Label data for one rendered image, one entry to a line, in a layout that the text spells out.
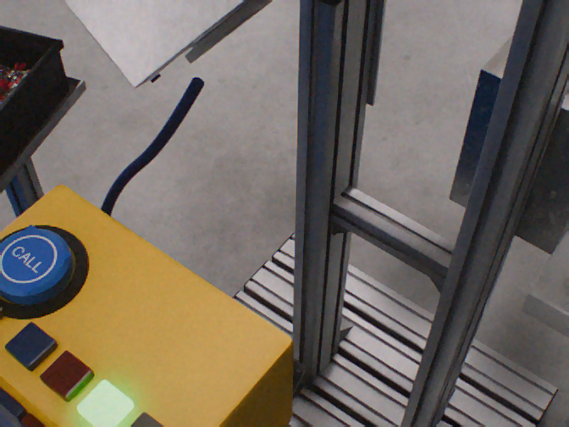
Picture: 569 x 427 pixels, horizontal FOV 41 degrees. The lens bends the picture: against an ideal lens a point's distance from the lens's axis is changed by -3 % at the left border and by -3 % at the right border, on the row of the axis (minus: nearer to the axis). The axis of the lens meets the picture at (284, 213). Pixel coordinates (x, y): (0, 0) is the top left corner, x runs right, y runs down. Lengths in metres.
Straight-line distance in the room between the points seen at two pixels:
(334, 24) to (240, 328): 0.51
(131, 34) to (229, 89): 1.39
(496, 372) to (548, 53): 0.91
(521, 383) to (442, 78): 0.94
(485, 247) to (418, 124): 1.13
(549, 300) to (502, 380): 0.86
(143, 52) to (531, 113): 0.35
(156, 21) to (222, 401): 0.42
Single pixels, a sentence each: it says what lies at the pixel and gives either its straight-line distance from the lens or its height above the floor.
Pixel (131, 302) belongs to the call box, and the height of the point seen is 1.07.
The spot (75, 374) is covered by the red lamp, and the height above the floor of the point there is 1.08.
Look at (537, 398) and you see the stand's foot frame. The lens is 1.51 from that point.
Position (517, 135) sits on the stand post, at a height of 0.86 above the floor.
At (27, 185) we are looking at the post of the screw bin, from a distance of 0.91.
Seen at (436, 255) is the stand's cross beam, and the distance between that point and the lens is 1.01.
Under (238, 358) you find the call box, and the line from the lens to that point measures 0.35.
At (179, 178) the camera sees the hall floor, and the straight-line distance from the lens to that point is 1.86.
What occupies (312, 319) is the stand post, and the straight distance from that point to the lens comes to 1.26.
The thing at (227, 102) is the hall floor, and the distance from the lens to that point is 2.03.
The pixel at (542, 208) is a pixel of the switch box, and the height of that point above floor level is 0.69.
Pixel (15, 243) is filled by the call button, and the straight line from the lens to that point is 0.40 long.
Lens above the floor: 1.38
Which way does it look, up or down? 51 degrees down
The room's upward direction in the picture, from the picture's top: straight up
